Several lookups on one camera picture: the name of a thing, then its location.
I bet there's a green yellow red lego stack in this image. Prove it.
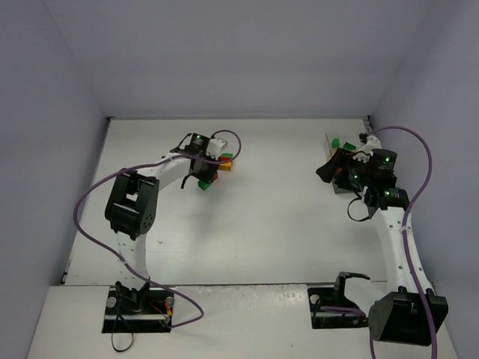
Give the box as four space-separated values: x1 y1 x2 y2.
197 175 219 191

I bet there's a green sloped lego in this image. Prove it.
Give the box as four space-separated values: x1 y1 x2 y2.
331 138 341 148

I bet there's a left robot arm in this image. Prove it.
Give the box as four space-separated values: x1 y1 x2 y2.
105 133 228 314

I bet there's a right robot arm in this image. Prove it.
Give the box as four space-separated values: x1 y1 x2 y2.
316 149 448 346

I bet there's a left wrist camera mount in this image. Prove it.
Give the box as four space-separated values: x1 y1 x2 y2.
206 138 228 160

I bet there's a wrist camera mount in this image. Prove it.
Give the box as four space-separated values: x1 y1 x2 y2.
206 138 228 160
353 133 382 163

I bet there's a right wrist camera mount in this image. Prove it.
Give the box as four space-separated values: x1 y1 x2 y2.
353 133 382 163

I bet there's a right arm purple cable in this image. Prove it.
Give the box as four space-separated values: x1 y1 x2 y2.
321 125 441 359

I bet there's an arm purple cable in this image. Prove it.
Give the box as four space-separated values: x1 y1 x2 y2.
73 129 242 330
321 125 441 359

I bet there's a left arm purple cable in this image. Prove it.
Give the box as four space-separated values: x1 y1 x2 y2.
73 129 242 330

